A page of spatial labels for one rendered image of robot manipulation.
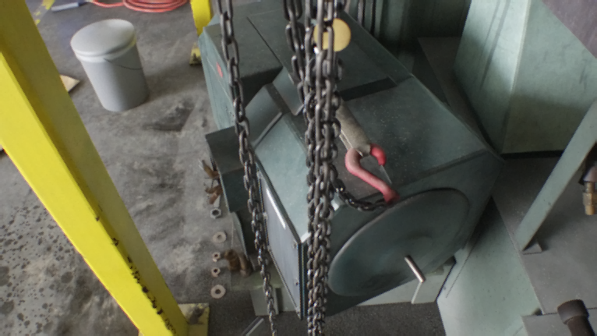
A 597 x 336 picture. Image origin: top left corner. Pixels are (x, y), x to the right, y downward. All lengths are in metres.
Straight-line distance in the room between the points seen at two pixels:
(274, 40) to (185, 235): 0.97
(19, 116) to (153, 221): 1.15
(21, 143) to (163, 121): 1.51
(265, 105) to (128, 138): 1.38
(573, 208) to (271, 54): 0.79
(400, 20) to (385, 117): 0.76
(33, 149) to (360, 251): 0.59
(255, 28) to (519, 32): 0.60
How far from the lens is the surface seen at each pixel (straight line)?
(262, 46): 0.99
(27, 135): 0.76
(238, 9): 1.23
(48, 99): 0.74
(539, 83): 1.14
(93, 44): 2.22
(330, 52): 0.33
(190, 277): 1.63
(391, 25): 1.57
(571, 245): 1.10
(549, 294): 1.00
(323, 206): 0.46
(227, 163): 0.87
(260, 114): 0.90
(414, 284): 1.46
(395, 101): 0.89
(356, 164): 0.72
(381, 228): 0.79
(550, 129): 1.21
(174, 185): 1.91
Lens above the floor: 1.39
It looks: 48 degrees down
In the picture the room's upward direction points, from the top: 2 degrees counter-clockwise
